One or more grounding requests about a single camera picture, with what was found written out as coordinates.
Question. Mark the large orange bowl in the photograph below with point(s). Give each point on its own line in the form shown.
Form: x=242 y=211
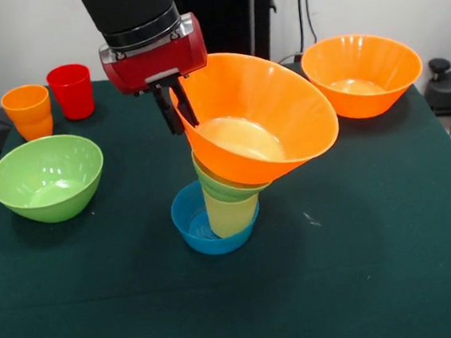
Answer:
x=258 y=94
x=361 y=68

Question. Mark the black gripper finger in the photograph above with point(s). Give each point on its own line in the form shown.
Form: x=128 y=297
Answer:
x=184 y=105
x=168 y=112

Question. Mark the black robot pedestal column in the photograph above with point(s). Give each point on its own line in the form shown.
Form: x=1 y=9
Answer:
x=234 y=8

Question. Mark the small green bowl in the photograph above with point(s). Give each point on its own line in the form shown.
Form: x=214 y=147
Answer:
x=215 y=188

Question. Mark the large green bowl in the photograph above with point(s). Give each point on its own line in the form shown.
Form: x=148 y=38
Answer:
x=47 y=182

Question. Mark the red cup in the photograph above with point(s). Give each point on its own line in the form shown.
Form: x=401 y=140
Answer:
x=71 y=92

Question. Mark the blue bowl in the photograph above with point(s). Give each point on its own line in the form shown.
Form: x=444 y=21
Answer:
x=192 y=236

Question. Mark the orange cup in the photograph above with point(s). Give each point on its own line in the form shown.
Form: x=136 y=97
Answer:
x=28 y=112

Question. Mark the yellow cup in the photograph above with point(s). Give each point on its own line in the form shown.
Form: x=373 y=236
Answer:
x=230 y=216

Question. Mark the dark green table cloth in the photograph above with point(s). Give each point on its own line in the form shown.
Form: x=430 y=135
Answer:
x=222 y=297

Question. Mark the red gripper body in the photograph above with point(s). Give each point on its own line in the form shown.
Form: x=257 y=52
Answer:
x=155 y=64

